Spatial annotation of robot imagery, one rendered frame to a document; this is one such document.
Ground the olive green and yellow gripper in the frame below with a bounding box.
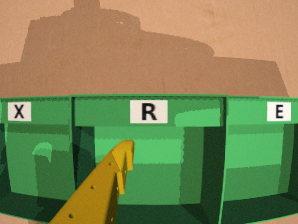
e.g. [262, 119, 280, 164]
[49, 140, 135, 224]

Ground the green rack of three bins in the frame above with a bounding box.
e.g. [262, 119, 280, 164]
[0, 94, 298, 224]

